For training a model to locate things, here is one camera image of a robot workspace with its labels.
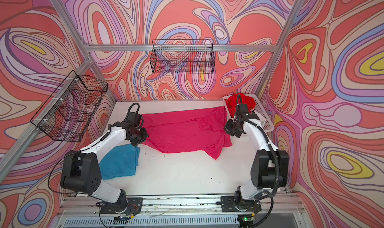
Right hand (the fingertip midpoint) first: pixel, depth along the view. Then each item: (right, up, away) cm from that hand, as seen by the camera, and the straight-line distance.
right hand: (227, 132), depth 87 cm
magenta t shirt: (-15, 0, +15) cm, 22 cm away
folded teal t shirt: (-62, -17, -1) cm, 65 cm away
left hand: (-47, -3, +3) cm, 47 cm away
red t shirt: (+8, +20, +19) cm, 28 cm away
